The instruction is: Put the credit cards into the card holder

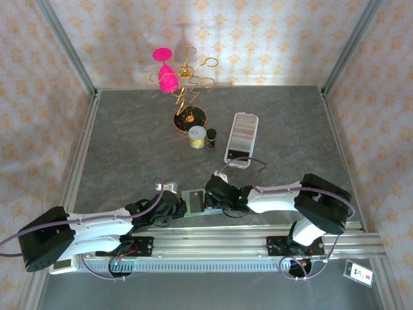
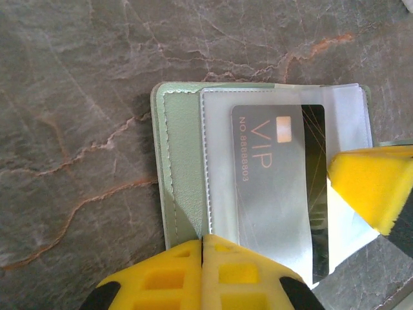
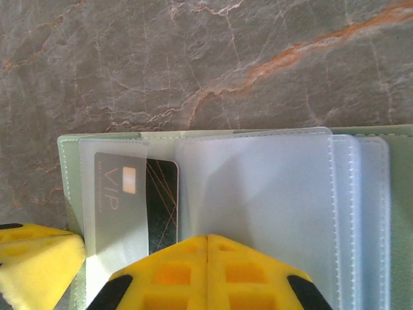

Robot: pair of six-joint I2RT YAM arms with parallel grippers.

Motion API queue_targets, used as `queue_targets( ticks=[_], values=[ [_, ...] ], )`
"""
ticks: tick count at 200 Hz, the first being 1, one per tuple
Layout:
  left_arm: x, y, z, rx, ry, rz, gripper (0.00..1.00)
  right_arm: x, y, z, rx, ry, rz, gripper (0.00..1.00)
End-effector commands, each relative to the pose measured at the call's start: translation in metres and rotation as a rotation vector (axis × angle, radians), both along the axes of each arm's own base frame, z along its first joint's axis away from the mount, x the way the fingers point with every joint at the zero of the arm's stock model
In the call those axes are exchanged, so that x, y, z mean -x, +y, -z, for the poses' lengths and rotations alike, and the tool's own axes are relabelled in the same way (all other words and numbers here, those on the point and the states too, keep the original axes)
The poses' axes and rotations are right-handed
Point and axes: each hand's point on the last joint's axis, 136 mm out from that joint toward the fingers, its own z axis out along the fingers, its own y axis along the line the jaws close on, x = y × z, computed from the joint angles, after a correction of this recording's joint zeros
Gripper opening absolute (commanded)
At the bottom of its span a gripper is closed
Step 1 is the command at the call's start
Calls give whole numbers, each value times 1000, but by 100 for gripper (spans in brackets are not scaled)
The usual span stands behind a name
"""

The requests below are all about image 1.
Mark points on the small black bottle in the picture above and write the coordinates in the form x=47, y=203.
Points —
x=211, y=139

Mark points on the stack of credit cards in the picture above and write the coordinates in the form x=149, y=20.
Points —
x=242, y=132

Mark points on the aluminium frame post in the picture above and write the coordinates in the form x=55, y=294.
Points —
x=67, y=48
x=348, y=48

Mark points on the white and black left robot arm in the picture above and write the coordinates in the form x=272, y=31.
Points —
x=96, y=226

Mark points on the aluminium table side rail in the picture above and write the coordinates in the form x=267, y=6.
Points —
x=79, y=155
x=343, y=155

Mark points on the white plastic card basket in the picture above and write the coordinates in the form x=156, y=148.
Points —
x=235, y=164

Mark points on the aluminium mounting rail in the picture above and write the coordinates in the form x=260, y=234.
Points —
x=209, y=242

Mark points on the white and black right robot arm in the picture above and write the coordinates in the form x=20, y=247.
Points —
x=277, y=201

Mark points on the plain black credit card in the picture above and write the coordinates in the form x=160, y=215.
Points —
x=196, y=201

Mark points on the badge in clear case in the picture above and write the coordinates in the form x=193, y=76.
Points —
x=358, y=272

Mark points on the white digital thermometer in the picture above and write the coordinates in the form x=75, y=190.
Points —
x=63, y=265

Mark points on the pink wine glass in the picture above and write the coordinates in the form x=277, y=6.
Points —
x=167, y=80

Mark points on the yellow can with white lid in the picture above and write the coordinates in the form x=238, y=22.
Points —
x=197, y=137

